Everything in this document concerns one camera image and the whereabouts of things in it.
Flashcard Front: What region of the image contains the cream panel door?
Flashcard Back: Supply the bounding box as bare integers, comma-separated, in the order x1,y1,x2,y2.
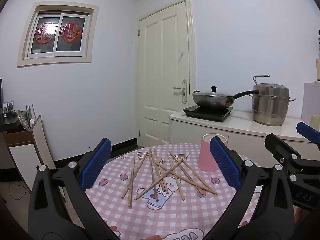
137,0,198,148

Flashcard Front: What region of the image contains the white door handle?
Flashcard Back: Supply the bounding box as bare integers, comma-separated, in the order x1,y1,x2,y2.
173,79,188,104

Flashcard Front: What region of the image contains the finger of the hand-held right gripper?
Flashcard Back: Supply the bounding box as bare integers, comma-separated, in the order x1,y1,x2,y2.
264,133,320,180
296,122,320,153

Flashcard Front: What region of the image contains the glass wok lid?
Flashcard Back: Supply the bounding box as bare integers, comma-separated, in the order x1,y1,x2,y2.
192,86,236,98

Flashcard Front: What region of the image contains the steel wok with black handle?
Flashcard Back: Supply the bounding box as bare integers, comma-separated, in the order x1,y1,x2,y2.
192,90,259,109

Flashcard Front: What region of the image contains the red paper window decoration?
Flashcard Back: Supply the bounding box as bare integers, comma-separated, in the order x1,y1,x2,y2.
61,22,81,41
34,22,56,45

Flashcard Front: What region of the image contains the person's right hand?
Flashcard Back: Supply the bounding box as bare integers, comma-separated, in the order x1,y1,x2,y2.
294,206,312,225

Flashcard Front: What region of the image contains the bunch of wooden chopsticks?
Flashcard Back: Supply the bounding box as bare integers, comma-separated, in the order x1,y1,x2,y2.
121,148,219,208

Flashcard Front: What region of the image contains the white kitchen cabinet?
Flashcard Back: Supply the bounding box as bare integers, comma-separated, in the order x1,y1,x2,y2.
169,110,320,170

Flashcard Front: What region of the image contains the steel wire rack handle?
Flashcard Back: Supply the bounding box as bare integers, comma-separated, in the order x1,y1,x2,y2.
252,75,271,84

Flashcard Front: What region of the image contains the dark wooden desk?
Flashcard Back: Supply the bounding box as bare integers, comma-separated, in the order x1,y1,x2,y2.
0,116,38,180

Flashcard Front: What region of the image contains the pink cup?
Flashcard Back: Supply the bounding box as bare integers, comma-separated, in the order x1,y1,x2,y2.
198,133,228,172

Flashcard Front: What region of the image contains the white board panel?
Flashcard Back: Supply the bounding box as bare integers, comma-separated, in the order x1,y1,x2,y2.
29,115,57,170

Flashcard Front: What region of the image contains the pink checkered bear tablecloth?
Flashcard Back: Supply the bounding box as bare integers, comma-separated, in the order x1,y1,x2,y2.
85,142,263,240

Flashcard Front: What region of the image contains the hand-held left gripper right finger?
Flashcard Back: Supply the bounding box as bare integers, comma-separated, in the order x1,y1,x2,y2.
209,137,296,240

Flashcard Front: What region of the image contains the round metal lid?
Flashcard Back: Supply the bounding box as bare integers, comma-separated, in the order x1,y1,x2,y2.
17,109,29,130

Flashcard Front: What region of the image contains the stainless steel steamer pot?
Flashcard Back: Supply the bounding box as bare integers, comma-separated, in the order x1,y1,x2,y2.
251,82,297,127

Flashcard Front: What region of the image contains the small photo frame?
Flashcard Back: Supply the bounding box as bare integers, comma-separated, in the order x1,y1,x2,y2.
2,101,15,113

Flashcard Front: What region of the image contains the cream framed window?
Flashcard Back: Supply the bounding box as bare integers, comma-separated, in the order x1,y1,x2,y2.
17,1,100,68

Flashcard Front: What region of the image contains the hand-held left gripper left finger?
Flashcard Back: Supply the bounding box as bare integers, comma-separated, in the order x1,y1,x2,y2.
28,137,119,240

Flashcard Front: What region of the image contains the black induction cooker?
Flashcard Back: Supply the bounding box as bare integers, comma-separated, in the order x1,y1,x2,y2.
182,106,233,123

